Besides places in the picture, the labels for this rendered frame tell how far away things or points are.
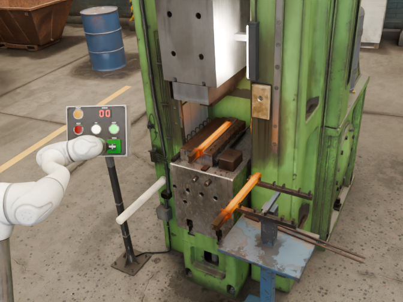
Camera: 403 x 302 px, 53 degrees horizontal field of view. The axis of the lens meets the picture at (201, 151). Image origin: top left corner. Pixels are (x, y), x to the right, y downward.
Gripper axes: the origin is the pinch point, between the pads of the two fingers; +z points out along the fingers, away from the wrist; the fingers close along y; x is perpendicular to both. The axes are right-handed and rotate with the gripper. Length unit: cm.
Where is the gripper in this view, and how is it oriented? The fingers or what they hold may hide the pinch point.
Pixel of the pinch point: (111, 146)
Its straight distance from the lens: 218.9
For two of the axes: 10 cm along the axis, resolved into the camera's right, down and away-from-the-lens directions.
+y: 9.9, -0.1, -1.1
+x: -0.2, -10.0, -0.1
